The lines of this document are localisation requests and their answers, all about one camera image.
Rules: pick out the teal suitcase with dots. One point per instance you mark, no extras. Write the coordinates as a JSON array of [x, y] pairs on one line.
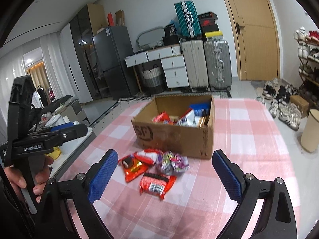
[[188, 19]]

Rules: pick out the red orange cookie snack pack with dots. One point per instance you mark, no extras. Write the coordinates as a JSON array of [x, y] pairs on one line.
[[132, 167]]

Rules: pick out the brown SF cardboard box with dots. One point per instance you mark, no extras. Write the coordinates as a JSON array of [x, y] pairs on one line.
[[193, 142]]

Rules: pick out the black glass cabinet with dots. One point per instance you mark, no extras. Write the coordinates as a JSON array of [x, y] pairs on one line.
[[84, 27]]

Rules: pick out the white sneakers on floor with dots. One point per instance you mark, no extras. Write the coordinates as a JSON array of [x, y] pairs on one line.
[[286, 113]]

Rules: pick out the dark grey refrigerator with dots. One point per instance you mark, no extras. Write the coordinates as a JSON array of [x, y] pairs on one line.
[[113, 46]]

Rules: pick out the red chip bag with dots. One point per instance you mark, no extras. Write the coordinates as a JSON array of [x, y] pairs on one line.
[[163, 117]]

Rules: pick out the striped laundry basket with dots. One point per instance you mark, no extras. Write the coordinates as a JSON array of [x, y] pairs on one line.
[[153, 80]]

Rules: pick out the beige suitcase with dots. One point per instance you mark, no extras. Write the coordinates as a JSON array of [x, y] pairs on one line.
[[195, 63]]

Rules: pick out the white noodle snack bag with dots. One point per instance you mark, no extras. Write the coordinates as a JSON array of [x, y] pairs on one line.
[[189, 119]]

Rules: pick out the cream waste bin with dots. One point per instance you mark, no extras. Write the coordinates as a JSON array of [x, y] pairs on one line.
[[310, 135]]

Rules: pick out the stacked shoe boxes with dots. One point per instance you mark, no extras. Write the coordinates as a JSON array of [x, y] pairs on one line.
[[209, 27]]

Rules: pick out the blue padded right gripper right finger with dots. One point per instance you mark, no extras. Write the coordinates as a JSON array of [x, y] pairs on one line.
[[276, 218]]

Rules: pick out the red barcode snack pack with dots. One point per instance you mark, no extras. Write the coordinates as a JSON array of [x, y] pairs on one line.
[[156, 184]]

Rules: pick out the purple candy bag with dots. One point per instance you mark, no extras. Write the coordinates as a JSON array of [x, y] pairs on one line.
[[169, 163]]

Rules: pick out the shoe rack with shoes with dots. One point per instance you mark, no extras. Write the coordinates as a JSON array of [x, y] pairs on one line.
[[308, 69]]

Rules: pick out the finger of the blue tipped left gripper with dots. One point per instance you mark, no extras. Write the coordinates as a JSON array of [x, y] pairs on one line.
[[62, 126]]

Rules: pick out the wooden door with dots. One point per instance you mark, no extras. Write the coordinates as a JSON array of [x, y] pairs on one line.
[[256, 39]]

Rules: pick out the small brown cardboard box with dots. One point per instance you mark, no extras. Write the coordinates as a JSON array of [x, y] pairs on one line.
[[302, 104]]

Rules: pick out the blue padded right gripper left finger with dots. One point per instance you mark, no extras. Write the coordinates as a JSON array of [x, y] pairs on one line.
[[54, 218]]

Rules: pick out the silver suitcase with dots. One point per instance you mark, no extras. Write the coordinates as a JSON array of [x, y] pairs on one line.
[[218, 64]]

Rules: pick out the person's left hand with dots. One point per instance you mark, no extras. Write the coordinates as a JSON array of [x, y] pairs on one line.
[[18, 182]]

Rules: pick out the white drawer desk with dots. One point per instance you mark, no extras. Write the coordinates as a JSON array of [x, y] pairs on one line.
[[172, 62]]

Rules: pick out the red white snack pack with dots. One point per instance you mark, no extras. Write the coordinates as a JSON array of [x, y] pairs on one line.
[[148, 156]]

